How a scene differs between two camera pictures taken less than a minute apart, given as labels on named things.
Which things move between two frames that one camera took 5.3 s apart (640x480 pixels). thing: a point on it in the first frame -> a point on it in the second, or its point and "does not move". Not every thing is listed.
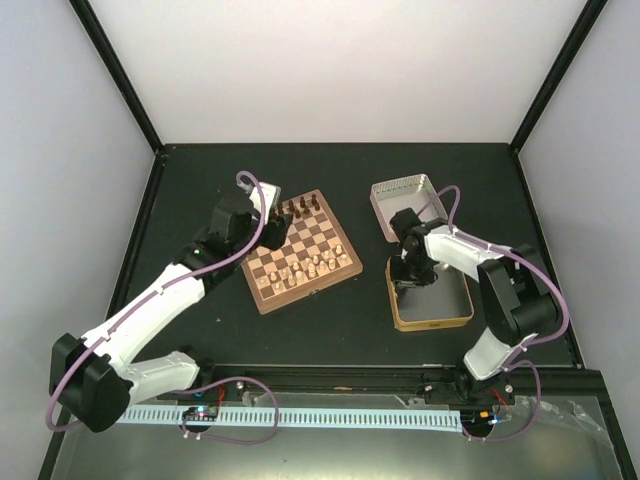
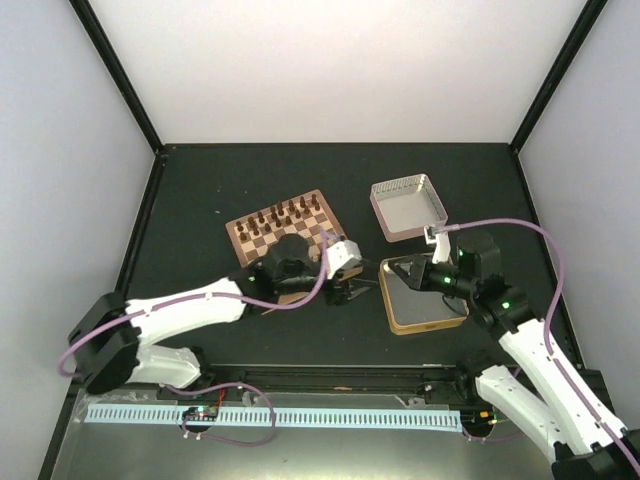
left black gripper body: x=274 y=240 -> x=336 y=290
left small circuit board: x=201 y=413 does not move
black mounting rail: x=572 y=383 does not move
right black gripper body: x=413 y=271 -> x=459 y=287
